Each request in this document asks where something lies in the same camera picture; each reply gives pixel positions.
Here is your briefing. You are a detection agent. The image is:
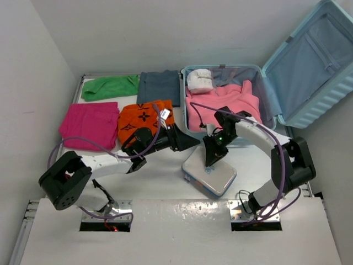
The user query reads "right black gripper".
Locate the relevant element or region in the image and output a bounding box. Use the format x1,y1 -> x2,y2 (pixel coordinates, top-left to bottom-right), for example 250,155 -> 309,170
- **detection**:
204,130 -> 237,167

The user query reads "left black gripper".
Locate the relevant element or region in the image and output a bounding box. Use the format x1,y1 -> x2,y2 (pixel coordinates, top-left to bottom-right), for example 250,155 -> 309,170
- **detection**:
141,122 -> 199,155

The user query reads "white blue case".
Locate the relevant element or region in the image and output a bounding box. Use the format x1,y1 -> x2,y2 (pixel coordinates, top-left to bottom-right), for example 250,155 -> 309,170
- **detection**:
181,146 -> 237,198

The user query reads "pink hoodie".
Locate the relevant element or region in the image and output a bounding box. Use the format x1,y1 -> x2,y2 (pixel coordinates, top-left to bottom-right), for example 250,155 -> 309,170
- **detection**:
185,80 -> 262,132

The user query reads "orange black patterned towel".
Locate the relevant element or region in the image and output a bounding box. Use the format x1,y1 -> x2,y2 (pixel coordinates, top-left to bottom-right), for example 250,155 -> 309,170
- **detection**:
117,99 -> 175,145

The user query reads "white drawstring pouch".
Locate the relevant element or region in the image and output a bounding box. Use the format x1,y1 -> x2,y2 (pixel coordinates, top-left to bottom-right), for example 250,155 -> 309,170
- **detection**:
186,68 -> 213,94

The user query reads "magenta garment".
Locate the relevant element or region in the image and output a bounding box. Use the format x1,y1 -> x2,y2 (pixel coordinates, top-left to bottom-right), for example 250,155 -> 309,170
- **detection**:
58,102 -> 119,151

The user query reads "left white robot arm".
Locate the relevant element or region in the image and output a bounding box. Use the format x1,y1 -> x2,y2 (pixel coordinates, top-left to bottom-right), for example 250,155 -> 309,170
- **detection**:
39,124 -> 200,210

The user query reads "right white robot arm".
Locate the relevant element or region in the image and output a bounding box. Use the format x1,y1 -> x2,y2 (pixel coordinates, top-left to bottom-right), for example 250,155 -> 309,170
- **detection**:
203,107 -> 316,215

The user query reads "grey blue folded garment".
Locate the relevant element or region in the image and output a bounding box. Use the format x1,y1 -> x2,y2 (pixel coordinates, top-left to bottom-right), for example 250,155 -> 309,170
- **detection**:
136,70 -> 180,107

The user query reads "green folded cloth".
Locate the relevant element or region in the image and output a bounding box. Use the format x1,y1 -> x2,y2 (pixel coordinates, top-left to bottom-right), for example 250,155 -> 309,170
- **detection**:
81,75 -> 139,102

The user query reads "light blue hard suitcase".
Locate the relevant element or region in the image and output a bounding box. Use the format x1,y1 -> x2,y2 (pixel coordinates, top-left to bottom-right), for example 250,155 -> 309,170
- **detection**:
182,1 -> 352,139

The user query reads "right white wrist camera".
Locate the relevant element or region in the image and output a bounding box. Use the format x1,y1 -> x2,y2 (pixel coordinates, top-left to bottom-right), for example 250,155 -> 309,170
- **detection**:
199,123 -> 219,136

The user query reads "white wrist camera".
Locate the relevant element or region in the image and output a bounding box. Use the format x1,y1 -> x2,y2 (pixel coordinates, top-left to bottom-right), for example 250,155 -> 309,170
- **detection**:
199,123 -> 219,136
157,108 -> 173,129

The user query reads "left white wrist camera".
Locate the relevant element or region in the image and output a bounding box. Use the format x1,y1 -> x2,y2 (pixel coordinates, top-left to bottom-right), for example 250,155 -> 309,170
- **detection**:
157,108 -> 173,129

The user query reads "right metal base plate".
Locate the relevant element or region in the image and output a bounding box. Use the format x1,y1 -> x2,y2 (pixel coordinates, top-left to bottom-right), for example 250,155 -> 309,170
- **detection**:
228,199 -> 281,225

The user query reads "metal base plate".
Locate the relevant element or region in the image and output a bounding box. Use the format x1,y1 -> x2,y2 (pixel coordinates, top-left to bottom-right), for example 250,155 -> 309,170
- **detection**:
82,200 -> 133,223
228,199 -> 281,225

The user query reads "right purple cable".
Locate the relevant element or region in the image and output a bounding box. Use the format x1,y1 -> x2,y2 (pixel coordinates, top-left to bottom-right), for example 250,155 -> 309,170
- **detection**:
189,102 -> 302,225

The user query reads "purple cable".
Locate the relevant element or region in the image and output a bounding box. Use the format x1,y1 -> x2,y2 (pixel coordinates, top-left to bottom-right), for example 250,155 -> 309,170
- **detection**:
47,103 -> 166,229
189,102 -> 302,225

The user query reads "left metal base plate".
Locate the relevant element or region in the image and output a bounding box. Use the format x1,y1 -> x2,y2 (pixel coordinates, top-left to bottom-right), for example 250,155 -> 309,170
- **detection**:
82,200 -> 133,223

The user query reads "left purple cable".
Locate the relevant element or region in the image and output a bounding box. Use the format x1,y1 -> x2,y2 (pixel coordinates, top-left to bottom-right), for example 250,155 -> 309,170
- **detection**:
47,103 -> 166,229

